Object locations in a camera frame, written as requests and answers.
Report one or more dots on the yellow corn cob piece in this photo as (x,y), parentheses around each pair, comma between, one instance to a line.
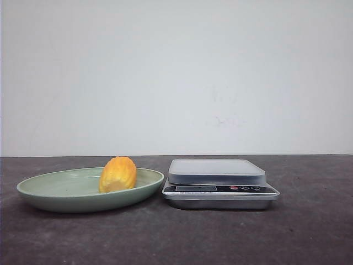
(119,173)

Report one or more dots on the silver digital kitchen scale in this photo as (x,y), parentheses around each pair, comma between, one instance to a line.
(227,183)

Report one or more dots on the green oval plate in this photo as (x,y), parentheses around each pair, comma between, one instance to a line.
(76,190)

